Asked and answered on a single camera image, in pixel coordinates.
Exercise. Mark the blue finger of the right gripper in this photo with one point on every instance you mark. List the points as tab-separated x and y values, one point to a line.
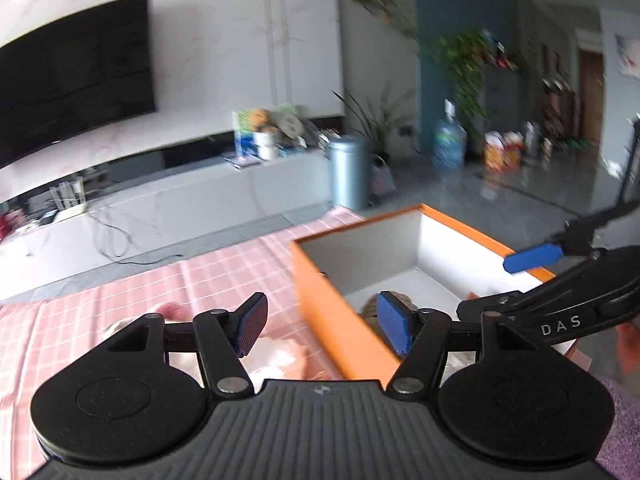
533	258

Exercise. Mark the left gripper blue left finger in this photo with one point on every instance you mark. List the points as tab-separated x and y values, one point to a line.
250	318

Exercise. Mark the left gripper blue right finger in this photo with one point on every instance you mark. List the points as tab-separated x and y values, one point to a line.
399	331

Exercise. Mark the brown teddy bear plush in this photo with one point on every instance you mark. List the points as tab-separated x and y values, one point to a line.
380	308

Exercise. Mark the person's right hand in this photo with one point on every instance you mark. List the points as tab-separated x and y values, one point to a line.
628	346

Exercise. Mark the orange cardboard box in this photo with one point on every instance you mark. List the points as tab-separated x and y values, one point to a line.
433	259

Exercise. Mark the pink knitted plush toy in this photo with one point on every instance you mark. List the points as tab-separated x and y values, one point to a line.
171	311

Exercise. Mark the red orange gift box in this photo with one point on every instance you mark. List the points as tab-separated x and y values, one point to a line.
503	151

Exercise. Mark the woven basket bag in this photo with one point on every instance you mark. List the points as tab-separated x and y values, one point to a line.
382	182

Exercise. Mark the blue water jug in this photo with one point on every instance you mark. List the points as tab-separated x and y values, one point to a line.
449	143

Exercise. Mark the grey metal trash can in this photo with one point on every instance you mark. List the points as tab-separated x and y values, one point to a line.
350	162

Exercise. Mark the small teddy bear on cabinet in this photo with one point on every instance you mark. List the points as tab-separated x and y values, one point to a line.
259	118

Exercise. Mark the green potted plant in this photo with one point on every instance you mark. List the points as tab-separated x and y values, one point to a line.
378	121

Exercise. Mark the pink checkered tablecloth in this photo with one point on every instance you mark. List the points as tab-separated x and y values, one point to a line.
40	338

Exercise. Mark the hanging green vine plant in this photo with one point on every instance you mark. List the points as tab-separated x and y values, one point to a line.
463	58

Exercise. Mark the white tv cabinet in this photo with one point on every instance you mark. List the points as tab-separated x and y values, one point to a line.
161	213

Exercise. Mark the black television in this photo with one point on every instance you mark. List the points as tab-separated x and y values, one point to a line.
76	74

